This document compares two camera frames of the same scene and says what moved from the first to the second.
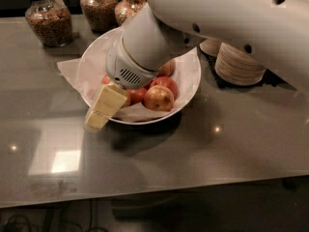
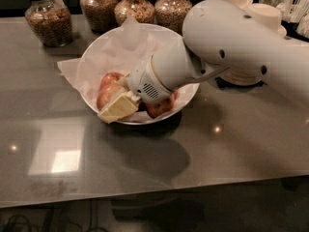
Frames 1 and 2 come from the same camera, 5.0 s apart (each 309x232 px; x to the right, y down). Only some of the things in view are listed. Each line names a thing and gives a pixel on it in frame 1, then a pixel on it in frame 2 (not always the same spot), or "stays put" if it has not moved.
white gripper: [124, 68] -> [145, 79]
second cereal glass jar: [98, 4] stays put
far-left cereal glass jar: [48, 16] stays put
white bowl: [92, 71] stays put
